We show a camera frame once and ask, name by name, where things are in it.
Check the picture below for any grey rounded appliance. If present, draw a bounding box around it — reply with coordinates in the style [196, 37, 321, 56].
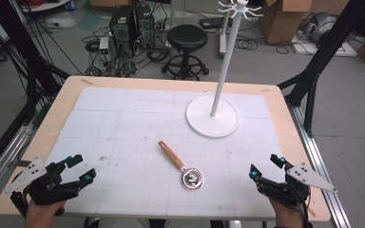
[298, 11, 339, 45]

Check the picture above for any large cardboard box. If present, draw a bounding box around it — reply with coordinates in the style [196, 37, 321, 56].
[259, 0, 314, 46]

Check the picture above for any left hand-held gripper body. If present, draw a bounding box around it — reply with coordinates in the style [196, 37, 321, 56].
[4, 157, 81, 207]

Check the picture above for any coiled black cable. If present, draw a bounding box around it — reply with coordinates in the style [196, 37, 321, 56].
[234, 32, 291, 55]

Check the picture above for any white floor stand post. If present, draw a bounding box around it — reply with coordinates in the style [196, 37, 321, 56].
[218, 9, 230, 59]

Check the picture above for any black round stool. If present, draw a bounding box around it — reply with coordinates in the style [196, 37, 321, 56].
[161, 24, 210, 82]

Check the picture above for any white floor board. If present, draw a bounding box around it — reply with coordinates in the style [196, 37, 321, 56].
[290, 30, 358, 58]

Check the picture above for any tangle of black floor cables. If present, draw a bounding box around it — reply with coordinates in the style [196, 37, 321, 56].
[81, 27, 172, 78]

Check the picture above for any black computer tower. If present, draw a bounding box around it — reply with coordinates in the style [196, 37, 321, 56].
[108, 5, 135, 45]
[134, 4, 156, 50]

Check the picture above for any aluminium rail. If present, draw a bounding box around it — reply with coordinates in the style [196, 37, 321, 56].
[0, 124, 34, 208]
[287, 104, 352, 228]

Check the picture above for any black metal frame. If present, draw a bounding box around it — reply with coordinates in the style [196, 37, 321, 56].
[277, 0, 365, 139]
[0, 0, 72, 181]

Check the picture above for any flat black floor device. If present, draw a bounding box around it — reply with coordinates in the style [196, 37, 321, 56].
[199, 16, 234, 30]

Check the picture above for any white grid mat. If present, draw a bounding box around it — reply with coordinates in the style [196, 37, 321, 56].
[45, 86, 287, 220]

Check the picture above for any wooden-handled metal strainer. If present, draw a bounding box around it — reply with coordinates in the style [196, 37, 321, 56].
[157, 140, 205, 193]

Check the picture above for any person's left hand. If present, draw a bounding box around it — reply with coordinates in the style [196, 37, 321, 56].
[24, 199, 67, 228]

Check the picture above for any person's right hand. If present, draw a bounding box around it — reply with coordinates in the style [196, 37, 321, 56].
[268, 197, 309, 228]

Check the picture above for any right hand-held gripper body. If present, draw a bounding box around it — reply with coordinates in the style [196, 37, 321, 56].
[256, 161, 338, 208]

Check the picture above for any white hook stand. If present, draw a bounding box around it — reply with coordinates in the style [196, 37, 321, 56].
[185, 0, 264, 139]

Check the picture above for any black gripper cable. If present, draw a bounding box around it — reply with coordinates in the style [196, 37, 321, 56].
[296, 186, 313, 228]

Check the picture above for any small white power box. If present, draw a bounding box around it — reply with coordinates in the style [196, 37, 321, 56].
[98, 36, 110, 55]

